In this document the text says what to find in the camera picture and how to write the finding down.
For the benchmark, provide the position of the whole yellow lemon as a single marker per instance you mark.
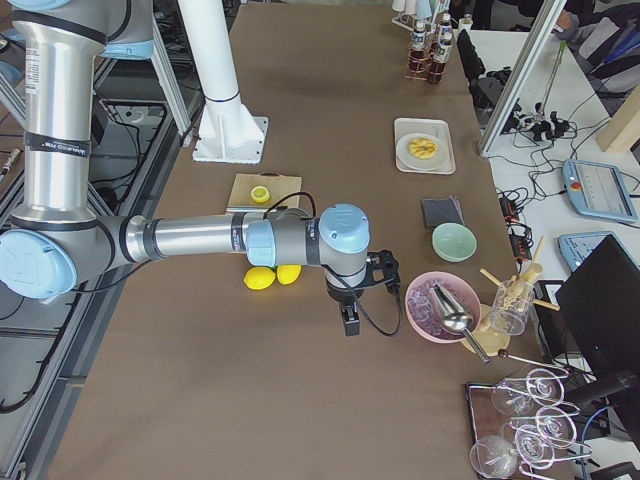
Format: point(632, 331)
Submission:
point(259, 278)
point(288, 274)

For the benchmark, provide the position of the metal ice scoop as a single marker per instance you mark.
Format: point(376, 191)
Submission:
point(456, 319)

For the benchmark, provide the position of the pink ice bowl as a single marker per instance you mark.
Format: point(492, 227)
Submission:
point(422, 314)

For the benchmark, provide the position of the wooden cutting board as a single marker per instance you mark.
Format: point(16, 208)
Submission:
point(278, 184)

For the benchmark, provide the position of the clear glass jar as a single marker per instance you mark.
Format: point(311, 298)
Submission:
point(510, 310)

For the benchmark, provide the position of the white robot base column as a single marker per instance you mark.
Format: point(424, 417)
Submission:
point(228, 132)

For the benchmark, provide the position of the tea bottle right rear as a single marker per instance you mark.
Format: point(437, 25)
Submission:
point(443, 39)

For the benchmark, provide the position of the mint green bowl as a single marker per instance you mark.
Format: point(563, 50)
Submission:
point(454, 242)

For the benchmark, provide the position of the tea bottle left rear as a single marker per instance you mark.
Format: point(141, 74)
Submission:
point(417, 57)

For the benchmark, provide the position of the white round plate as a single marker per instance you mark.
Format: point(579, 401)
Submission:
point(414, 163)

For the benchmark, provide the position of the glazed twisted donut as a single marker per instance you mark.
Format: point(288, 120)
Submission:
point(422, 148)

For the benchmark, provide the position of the halved lemon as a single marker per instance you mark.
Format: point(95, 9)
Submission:
point(260, 194)

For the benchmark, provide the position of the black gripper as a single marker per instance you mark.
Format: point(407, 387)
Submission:
point(343, 295)

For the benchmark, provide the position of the wooden coaster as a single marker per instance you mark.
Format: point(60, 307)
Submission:
point(491, 340)

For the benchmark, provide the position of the copper wire bottle rack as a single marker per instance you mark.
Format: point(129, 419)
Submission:
point(429, 49)

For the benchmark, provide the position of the whole yellow lemon left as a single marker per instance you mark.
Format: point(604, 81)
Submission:
point(259, 278)

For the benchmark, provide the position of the whole yellow lemon right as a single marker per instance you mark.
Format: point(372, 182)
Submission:
point(288, 274)

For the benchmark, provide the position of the blue teach pendant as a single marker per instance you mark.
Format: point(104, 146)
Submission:
point(576, 247)
point(598, 190)

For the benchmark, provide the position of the grey folded cloth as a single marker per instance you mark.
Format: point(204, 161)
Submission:
point(440, 211)

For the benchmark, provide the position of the black monitor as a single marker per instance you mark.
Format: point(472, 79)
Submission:
point(600, 305)

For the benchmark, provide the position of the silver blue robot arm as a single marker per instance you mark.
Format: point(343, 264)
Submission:
point(56, 242)

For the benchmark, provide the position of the cream serving tray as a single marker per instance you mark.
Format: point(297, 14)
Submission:
point(436, 128)

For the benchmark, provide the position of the wine glass rack tray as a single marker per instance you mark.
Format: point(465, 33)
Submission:
point(522, 426)

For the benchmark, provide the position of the aluminium frame post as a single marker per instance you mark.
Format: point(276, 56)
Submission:
point(529, 54)

